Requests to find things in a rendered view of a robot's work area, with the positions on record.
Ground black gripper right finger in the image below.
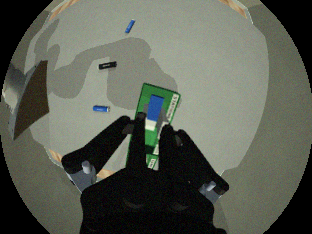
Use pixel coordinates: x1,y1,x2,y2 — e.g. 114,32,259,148
156,108,229,211

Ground green rack of bins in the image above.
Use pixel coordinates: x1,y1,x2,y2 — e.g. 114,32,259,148
134,83,181,169

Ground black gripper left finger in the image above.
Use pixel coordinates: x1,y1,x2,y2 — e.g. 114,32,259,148
61,103,149,209

